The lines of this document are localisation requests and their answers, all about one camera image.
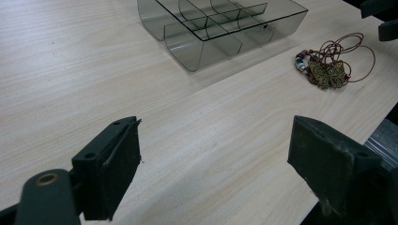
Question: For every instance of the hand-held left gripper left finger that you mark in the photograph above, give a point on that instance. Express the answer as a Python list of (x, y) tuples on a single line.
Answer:
[(106, 175)]

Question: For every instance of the grey metal bar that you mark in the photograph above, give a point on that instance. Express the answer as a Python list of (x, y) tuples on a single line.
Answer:
[(383, 140)]

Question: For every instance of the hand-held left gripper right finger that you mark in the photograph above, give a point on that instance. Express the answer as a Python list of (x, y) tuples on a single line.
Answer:
[(325, 162)]

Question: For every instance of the clear grey divided organizer box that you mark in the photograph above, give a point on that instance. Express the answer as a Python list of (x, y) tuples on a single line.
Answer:
[(184, 50)]

